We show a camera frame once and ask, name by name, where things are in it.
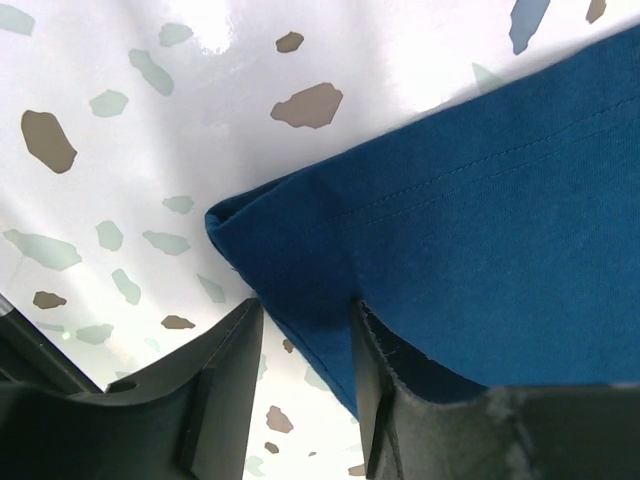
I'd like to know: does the navy blue t shirt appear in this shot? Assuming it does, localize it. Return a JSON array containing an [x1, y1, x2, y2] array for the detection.
[[205, 27, 639, 410]]

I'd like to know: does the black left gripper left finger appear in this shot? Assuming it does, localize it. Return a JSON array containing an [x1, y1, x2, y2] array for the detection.
[[1, 299, 263, 479]]

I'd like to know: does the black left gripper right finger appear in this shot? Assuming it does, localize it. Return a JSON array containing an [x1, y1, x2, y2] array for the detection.
[[351, 301, 639, 480]]

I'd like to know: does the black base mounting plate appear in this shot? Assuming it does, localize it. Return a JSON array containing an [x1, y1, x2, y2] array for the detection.
[[0, 296, 103, 395]]

